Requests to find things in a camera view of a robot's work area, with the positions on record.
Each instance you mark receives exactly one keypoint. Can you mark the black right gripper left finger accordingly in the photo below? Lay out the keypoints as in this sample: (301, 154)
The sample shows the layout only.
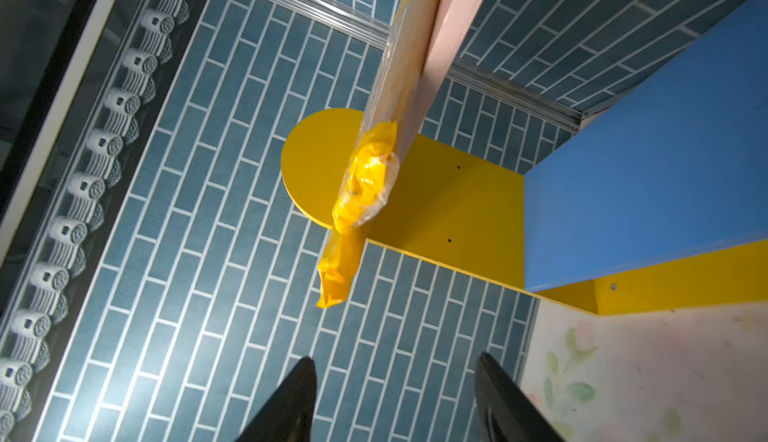
(288, 413)

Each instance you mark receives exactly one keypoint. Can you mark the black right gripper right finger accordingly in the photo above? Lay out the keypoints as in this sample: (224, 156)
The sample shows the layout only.
(505, 413)

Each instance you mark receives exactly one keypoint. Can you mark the yellow spaghetti bag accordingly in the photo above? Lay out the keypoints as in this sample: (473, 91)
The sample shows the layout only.
(375, 160)

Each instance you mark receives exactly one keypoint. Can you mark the yellow shelf with coloured boards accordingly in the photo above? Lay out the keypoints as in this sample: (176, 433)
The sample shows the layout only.
(660, 204)

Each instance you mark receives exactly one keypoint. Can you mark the floral table mat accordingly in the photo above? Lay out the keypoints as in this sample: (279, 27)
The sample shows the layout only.
(685, 375)

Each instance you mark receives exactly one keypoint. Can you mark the row of white cable clips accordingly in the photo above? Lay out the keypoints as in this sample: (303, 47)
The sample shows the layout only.
(85, 192)

